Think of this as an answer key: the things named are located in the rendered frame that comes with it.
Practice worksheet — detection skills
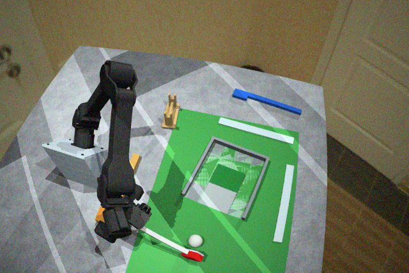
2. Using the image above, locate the white golf ball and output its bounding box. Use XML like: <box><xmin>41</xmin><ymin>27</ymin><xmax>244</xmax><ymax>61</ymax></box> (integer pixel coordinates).
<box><xmin>189</xmin><ymin>235</ymin><xmax>203</xmax><ymax>247</ymax></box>

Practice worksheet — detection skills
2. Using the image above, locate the grey flat strip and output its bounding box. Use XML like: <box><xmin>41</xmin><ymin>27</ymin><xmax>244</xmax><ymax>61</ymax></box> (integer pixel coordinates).
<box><xmin>219</xmin><ymin>117</ymin><xmax>294</xmax><ymax>144</ymax></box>
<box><xmin>273</xmin><ymin>164</ymin><xmax>294</xmax><ymax>243</ymax></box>

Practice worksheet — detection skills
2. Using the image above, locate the green putting mat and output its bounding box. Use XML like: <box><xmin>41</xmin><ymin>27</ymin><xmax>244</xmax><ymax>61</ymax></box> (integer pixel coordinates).
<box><xmin>125</xmin><ymin>108</ymin><xmax>299</xmax><ymax>273</ymax></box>

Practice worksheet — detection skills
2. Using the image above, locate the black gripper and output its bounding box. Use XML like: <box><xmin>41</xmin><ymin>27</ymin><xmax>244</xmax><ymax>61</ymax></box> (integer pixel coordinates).
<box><xmin>94</xmin><ymin>184</ymin><xmax>144</xmax><ymax>243</ymax></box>

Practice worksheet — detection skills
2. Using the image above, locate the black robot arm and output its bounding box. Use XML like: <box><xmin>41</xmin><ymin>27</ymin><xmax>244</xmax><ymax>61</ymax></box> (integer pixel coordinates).
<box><xmin>71</xmin><ymin>60</ymin><xmax>152</xmax><ymax>239</ymax></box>

